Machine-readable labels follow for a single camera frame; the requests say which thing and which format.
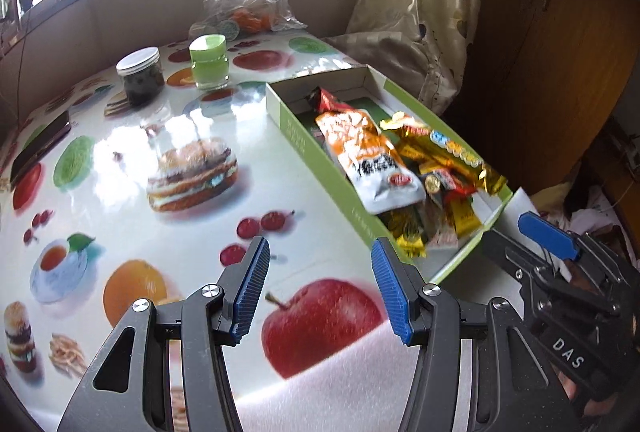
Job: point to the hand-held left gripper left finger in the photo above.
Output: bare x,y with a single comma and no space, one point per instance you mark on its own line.
250,292

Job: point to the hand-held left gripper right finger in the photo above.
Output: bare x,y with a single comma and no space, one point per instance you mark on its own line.
392,297

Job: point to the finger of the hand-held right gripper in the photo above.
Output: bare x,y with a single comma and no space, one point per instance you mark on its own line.
547,234
510,252

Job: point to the yellow snack packet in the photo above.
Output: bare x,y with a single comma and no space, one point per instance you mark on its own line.
415,154
462,214
407,237

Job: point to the small red gold packet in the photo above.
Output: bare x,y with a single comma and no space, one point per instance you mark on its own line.
450,184

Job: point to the long golden snack bar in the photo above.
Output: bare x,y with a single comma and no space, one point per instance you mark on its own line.
455,151

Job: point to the orange white snack pouch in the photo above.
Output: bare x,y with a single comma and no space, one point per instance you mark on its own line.
370,161

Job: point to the green cardboard box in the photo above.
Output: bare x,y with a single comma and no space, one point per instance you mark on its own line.
300,121

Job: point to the small dark red candy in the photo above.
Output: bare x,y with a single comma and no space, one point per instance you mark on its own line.
327,101

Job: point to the pile of clothes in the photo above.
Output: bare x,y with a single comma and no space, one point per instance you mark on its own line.
600,209

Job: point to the printed fruit tablecloth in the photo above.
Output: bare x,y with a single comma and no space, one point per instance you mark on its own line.
125,222

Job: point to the brown wooden wardrobe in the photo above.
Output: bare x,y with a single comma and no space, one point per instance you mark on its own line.
550,36

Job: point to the green lid jar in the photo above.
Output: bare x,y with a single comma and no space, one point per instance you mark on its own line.
210,71

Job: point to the dark jar with clear lid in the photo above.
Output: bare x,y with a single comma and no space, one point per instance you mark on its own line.
142,84

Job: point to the black smartphone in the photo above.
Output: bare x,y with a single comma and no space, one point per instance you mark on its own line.
42,146

